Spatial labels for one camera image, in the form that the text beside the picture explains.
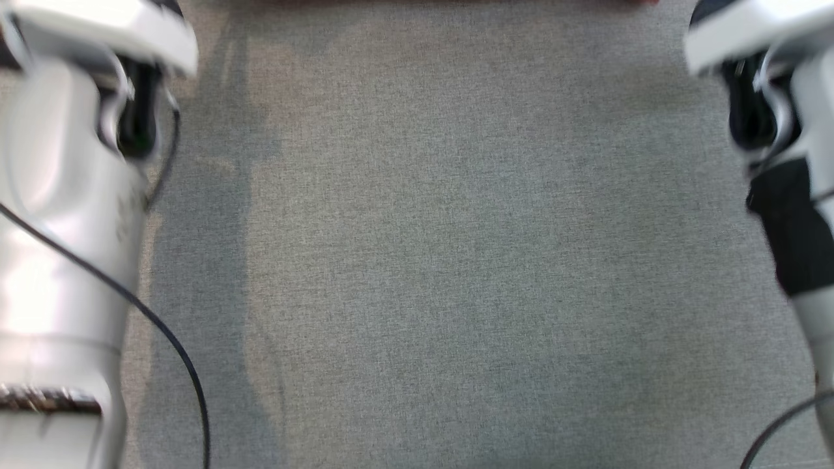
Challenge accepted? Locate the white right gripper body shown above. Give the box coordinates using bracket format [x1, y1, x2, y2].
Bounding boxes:
[683, 0, 834, 76]

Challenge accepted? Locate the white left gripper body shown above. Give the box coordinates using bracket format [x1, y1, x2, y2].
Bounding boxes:
[0, 0, 199, 78]

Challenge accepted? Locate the left black cable teal plug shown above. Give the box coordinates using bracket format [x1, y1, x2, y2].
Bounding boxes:
[0, 98, 210, 469]

